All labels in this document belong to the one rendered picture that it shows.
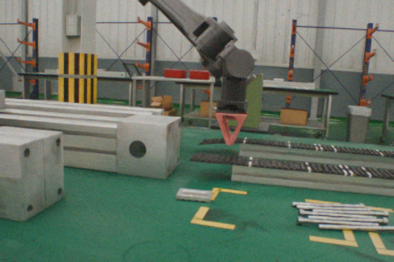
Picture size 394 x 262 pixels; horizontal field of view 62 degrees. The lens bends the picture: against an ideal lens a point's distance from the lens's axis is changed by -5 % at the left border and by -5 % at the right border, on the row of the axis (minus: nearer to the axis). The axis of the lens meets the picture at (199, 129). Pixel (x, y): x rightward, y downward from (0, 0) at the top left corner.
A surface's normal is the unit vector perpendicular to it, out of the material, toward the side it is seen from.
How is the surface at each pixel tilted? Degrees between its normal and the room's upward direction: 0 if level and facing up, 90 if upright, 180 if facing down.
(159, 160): 90
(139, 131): 90
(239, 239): 0
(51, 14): 90
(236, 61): 90
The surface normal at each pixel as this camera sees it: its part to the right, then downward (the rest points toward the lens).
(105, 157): -0.18, 0.15
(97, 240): 0.05, -0.98
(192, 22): -0.50, -0.38
